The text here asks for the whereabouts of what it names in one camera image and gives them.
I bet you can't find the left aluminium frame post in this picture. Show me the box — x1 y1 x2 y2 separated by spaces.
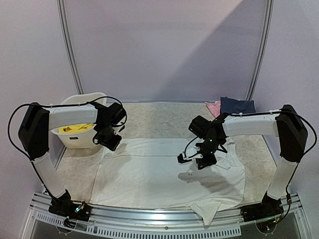
57 0 84 94

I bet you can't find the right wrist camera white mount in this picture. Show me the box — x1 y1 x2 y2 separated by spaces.
177 147 202 164

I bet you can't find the folded pink garment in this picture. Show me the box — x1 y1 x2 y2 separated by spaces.
205 101 221 118

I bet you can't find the right aluminium frame post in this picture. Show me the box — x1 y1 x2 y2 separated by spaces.
246 0 274 101

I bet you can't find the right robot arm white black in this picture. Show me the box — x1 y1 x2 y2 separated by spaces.
188 105 309 217

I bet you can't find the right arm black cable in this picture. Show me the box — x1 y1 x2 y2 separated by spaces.
226 111 318 155

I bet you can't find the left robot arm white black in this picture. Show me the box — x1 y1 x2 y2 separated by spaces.
18 101 127 216

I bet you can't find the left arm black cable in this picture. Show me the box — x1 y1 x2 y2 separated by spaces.
7 96 123 160

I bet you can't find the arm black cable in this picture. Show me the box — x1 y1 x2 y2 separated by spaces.
226 111 318 155
7 96 123 160

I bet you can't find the white plastic laundry basket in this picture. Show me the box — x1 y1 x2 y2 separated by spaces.
51 92 106 149

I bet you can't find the front aluminium rail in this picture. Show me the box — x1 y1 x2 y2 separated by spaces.
22 193 311 239

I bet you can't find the aluminium frame post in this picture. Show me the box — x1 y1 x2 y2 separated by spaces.
57 0 84 94
246 0 274 101

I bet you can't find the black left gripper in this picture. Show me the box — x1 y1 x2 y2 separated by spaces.
95 122 122 151

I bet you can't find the folded navy blue garment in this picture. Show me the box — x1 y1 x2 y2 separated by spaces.
220 97 256 114

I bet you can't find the yellow garment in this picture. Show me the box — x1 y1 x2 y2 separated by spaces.
58 123 95 134

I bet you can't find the white t-shirt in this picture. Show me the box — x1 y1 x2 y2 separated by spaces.
90 138 245 225

